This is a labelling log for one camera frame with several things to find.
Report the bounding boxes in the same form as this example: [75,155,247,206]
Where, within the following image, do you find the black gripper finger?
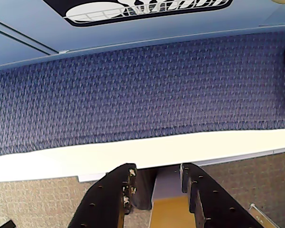
[67,163,155,228]
[180,162,264,228]

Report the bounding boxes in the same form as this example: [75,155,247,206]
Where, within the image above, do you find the blue toy kitchen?
[0,0,285,69]

